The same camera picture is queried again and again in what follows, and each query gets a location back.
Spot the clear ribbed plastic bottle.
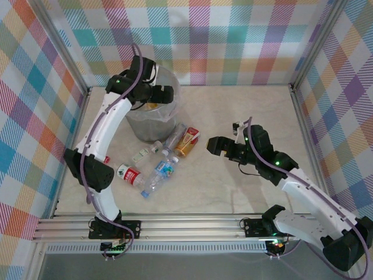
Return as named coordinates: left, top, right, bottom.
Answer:
left=162, top=124, right=188, bottom=156

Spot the water bottle blue label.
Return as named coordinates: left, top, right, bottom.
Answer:
left=140, top=156, right=179, bottom=200

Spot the water bottle red white label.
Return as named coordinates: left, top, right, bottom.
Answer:
left=116, top=163, right=146, bottom=187

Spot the grey metal mesh waste bin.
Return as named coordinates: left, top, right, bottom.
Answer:
left=124, top=64, right=182, bottom=144

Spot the small lit circuit board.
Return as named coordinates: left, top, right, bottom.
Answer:
left=265, top=238, right=289, bottom=252
left=100, top=239, right=131, bottom=254

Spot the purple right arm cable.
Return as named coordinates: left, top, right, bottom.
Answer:
left=244, top=116, right=368, bottom=280

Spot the thin black left gripper cable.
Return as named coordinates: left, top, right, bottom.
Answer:
left=131, top=97, right=154, bottom=111

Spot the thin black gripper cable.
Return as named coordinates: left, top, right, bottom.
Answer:
left=131, top=97, right=154, bottom=111
left=237, top=162, right=265, bottom=177

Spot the thin black right gripper cable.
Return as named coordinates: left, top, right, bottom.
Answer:
left=237, top=162, right=265, bottom=177

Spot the aluminium table edge rail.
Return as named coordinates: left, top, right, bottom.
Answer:
left=51, top=86, right=93, bottom=219
left=290, top=83, right=362, bottom=280

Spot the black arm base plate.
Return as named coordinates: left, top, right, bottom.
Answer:
left=242, top=217, right=298, bottom=239
left=88, top=219, right=143, bottom=240

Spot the wide aluminium mounting rail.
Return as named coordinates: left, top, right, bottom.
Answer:
left=31, top=212, right=302, bottom=243

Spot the grey slotted cable duct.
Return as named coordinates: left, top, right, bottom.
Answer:
left=45, top=243, right=270, bottom=255

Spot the aluminium frame corner post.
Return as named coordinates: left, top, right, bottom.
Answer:
left=288, top=0, right=350, bottom=93
left=30, top=0, right=90, bottom=96

